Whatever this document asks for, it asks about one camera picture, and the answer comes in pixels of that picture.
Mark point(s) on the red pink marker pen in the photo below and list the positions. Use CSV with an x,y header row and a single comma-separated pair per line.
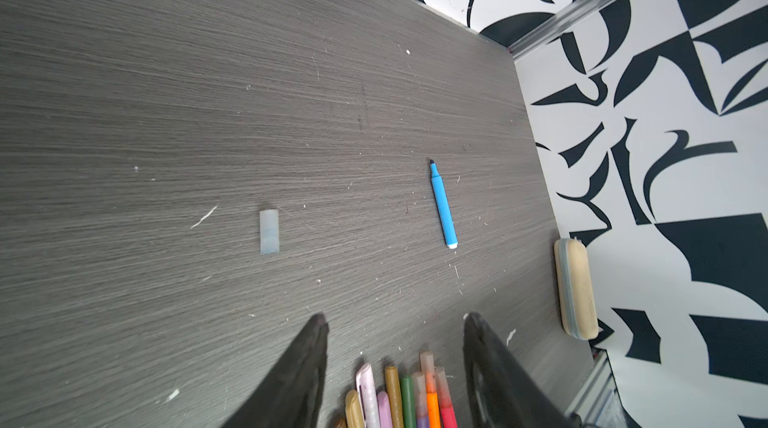
x,y
444,398

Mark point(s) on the light pink marker pen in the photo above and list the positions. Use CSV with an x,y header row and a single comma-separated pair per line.
x,y
366,389

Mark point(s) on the purple marker pen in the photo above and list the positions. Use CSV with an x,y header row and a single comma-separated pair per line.
x,y
420,400

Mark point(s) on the green marker pen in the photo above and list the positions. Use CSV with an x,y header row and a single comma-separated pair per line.
x,y
408,402

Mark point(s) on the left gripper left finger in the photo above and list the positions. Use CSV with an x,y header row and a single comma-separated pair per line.
x,y
291,394

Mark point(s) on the gold tan marker pen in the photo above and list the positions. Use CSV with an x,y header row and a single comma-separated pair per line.
x,y
353,411

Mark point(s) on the clear blue pen cap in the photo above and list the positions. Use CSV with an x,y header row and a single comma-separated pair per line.
x,y
269,231

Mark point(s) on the beige whiteboard eraser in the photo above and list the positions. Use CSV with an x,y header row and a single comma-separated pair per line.
x,y
575,289

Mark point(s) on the orange marker pen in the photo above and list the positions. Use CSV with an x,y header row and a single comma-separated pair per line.
x,y
428,369

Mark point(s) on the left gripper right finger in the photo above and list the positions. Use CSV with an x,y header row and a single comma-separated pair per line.
x,y
506,392

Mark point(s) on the blue marker pen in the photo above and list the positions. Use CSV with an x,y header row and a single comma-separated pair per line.
x,y
443,207

